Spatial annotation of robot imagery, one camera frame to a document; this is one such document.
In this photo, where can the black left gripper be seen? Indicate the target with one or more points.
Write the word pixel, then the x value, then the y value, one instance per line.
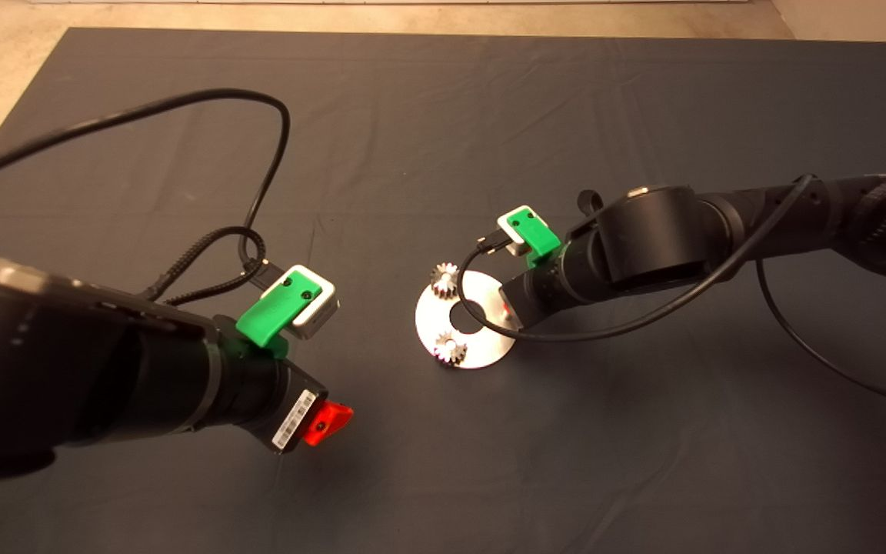
pixel 258 392

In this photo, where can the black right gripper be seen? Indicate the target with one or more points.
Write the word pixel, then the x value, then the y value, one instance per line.
pixel 558 285

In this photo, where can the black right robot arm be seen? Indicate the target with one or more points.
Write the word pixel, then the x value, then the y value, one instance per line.
pixel 758 223

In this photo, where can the round metal carrier plate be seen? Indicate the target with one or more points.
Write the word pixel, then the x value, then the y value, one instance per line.
pixel 483 350

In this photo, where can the dark grey table cloth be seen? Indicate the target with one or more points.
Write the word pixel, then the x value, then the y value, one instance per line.
pixel 566 462

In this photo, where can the green right camera mount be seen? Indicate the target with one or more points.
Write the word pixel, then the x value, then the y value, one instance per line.
pixel 539 235

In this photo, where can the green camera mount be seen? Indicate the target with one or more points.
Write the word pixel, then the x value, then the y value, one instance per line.
pixel 539 235
pixel 274 312

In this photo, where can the silver right camera box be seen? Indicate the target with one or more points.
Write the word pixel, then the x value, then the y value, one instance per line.
pixel 512 231

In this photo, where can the silver camera box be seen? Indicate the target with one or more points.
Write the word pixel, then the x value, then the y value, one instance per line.
pixel 320 315
pixel 512 231

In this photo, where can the silver left camera box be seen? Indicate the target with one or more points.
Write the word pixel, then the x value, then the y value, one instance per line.
pixel 320 315

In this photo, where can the green left camera mount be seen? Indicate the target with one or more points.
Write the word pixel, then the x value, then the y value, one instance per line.
pixel 274 312

